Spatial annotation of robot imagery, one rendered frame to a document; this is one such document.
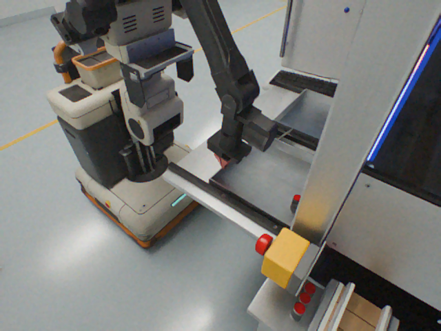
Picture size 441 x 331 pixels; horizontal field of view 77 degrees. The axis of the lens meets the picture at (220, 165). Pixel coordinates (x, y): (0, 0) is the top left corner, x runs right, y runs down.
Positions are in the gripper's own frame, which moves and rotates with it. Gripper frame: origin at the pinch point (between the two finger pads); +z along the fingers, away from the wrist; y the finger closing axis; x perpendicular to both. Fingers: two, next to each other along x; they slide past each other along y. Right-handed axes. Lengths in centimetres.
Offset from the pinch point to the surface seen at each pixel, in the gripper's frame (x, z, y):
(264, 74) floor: 215, 109, -90
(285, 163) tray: 15.1, 2.0, 12.2
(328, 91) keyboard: 73, 9, 4
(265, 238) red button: -17.8, -13.1, 21.1
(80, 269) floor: -39, 102, -52
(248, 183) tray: 1.7, 2.7, 7.7
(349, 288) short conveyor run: -14.5, -11.2, 37.6
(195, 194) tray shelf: -10.3, 4.4, -1.5
